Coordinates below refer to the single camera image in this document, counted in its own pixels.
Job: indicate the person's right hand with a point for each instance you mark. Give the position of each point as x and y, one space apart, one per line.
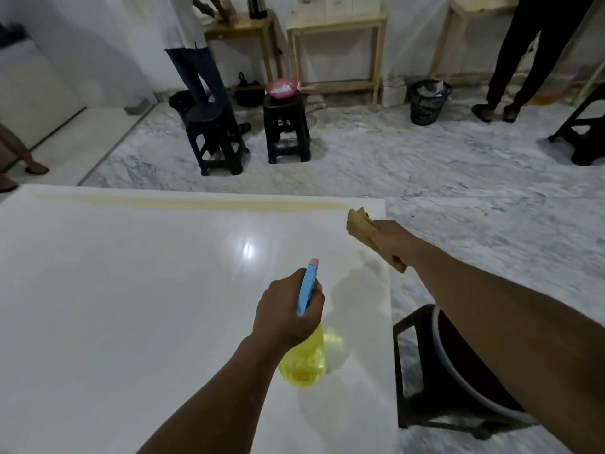
394 241

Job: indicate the person's left hand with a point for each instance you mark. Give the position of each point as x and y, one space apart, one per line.
279 312

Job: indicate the person's left fingers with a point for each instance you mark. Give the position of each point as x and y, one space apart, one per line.
317 304

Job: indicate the person's right fingers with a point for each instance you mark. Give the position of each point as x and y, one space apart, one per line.
378 236

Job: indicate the tan cleaning cloth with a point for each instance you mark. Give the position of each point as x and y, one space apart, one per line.
359 226

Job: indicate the yellow spray bottle blue head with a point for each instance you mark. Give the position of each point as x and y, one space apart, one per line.
303 366

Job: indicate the person's right forearm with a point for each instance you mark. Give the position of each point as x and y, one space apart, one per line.
520 335

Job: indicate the person's left forearm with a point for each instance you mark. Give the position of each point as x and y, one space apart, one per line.
222 401

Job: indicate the black plastic stool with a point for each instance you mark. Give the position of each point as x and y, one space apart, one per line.
588 137
286 108
400 401
208 119

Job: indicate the black mesh waste bin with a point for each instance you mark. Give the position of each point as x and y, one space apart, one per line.
428 106

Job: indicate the dark basin white rim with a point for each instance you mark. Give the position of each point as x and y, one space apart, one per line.
465 359

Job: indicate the pink bowl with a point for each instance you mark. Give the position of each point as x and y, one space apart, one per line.
282 87

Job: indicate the black bag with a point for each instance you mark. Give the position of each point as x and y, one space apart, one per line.
249 94

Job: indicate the light wooden table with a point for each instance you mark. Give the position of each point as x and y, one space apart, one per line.
465 7
335 22

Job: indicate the white storage box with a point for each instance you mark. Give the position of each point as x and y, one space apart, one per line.
367 3
339 4
310 5

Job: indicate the black bucket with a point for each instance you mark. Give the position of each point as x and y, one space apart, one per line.
180 103

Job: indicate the brown wooden table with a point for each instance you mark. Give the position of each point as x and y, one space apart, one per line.
241 26

